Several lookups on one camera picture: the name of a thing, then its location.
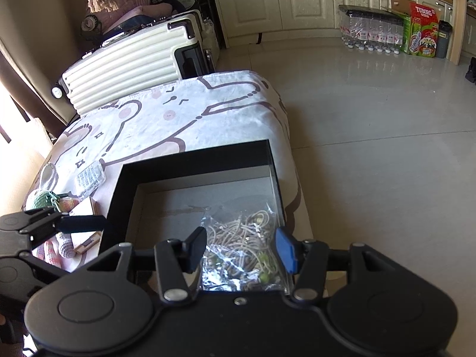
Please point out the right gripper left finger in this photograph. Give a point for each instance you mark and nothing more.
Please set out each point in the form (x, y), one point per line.
(173, 258)

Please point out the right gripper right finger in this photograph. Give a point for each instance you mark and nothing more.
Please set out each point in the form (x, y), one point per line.
(307, 260)

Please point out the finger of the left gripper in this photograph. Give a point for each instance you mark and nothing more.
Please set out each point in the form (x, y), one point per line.
(80, 224)

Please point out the bag of beige cords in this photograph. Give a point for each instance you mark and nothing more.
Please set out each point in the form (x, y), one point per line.
(240, 255)

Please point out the red playing cards box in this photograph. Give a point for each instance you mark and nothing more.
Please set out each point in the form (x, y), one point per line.
(89, 235)

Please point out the crocheted pastel bunny toy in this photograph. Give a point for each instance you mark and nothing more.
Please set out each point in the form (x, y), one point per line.
(52, 211)

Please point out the cartoon bear bed sheet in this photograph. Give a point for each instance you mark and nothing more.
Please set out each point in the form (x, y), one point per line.
(203, 112)

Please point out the black storage box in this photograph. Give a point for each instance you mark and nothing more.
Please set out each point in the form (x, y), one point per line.
(166, 197)

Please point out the white ribbed suitcase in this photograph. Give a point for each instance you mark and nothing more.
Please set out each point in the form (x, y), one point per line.
(176, 48)

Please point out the pack of water bottles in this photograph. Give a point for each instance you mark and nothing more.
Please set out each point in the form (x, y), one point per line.
(371, 29)

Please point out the red green snack carton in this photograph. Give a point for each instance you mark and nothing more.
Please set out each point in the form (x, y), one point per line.
(420, 30)

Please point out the dark grey trash bin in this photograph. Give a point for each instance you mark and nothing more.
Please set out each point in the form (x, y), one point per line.
(443, 39)

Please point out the brown cardboard piece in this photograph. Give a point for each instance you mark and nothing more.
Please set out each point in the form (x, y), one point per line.
(401, 6)

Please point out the green crochet keychain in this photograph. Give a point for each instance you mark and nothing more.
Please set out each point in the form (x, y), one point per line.
(44, 199)

